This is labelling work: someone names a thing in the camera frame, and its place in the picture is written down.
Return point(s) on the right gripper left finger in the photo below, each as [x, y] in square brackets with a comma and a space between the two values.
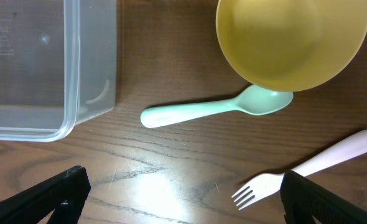
[62, 197]

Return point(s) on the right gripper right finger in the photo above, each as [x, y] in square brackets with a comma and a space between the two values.
[308, 203]

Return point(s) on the pink plastic fork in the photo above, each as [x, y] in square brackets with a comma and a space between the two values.
[266, 184]

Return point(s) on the mint green plastic spoon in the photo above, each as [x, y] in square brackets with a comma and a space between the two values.
[254, 100]

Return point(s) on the clear plastic container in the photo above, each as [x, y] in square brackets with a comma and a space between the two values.
[58, 66]

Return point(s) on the yellow plastic bowl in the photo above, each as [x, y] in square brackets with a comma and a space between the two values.
[290, 45]

